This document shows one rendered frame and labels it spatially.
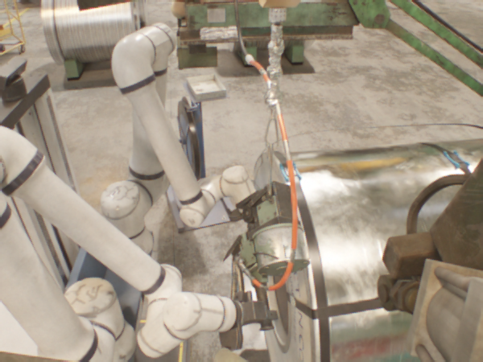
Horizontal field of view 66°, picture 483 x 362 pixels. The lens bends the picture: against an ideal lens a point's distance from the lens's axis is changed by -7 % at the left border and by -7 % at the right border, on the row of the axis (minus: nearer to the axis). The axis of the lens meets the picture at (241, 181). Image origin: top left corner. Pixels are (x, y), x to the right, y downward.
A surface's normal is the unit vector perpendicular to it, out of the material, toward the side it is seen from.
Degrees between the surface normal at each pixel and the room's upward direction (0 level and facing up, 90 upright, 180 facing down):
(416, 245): 0
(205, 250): 0
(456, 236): 89
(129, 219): 90
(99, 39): 101
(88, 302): 4
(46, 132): 90
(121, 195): 12
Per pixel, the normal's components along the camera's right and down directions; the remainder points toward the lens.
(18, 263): 0.86, 0.22
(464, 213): -0.99, 0.08
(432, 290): -0.25, -0.11
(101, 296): 0.11, -0.87
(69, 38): 0.15, 0.63
